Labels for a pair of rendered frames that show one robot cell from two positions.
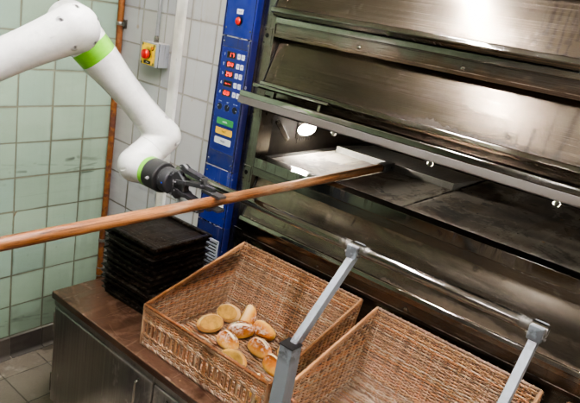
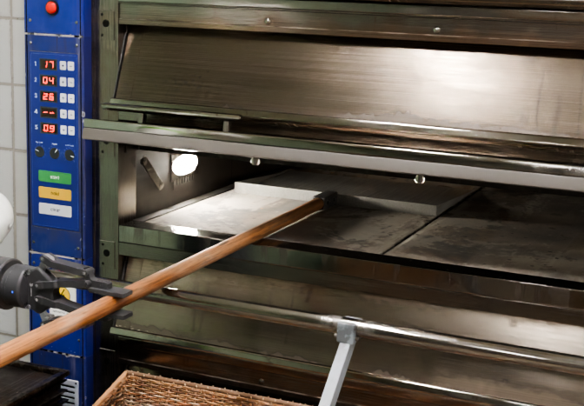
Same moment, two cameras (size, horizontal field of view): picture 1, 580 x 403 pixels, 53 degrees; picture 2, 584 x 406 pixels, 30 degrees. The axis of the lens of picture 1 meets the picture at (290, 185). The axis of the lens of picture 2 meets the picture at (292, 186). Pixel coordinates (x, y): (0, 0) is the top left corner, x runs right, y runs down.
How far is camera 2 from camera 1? 0.41 m
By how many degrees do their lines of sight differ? 13
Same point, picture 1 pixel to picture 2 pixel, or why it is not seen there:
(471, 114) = (463, 95)
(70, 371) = not seen: outside the picture
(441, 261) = (461, 323)
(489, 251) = (530, 291)
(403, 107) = (358, 102)
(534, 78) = (543, 29)
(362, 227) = (324, 300)
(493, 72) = (482, 29)
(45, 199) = not seen: outside the picture
